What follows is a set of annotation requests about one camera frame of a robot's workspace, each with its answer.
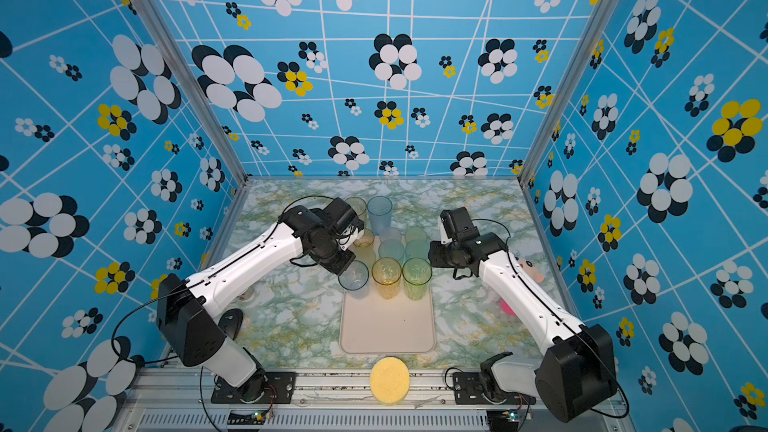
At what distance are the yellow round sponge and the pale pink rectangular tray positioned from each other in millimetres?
38

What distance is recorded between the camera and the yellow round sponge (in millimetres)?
720

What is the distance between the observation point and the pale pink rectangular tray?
2.69 ft
